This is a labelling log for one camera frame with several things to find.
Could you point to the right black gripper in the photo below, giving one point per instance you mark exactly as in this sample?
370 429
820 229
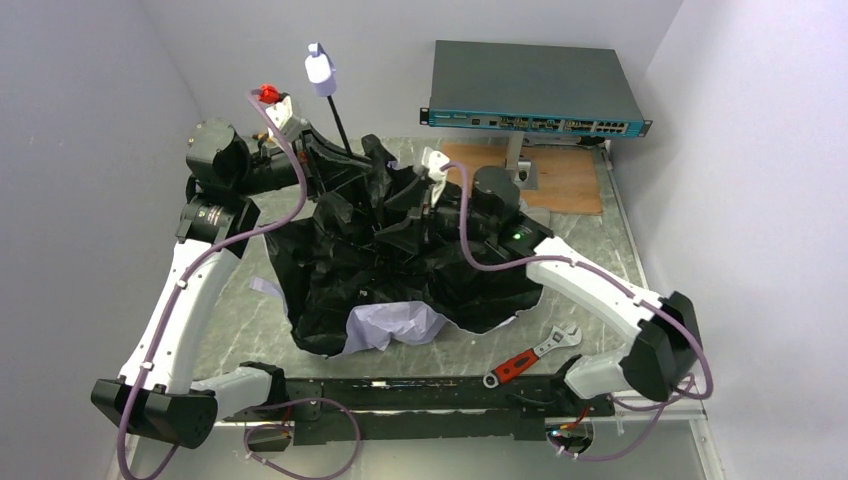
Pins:
428 201

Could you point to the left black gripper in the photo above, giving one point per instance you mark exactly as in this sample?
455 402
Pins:
315 157

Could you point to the lilac umbrella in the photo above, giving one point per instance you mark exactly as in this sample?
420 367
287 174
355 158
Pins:
334 277

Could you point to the pink umbrella case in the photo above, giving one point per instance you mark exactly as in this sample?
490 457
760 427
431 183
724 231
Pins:
539 214

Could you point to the wooden base board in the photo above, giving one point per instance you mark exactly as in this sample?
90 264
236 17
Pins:
566 177

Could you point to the network switch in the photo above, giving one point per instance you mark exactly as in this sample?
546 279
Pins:
531 89

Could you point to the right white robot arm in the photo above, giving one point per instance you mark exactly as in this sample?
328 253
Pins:
596 285

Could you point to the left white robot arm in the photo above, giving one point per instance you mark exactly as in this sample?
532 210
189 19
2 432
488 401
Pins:
154 394

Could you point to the black yellow tool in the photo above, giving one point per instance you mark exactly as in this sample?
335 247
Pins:
590 141

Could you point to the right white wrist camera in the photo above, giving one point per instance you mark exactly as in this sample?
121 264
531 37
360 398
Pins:
433 163

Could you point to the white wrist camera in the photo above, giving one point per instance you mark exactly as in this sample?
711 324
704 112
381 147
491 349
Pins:
283 113
433 163

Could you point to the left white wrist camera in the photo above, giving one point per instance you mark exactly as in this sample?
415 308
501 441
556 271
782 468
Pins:
283 113

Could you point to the red handled adjustable wrench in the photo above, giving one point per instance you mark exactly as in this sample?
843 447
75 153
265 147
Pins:
559 337

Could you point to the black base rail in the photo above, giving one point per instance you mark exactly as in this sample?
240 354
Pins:
413 408

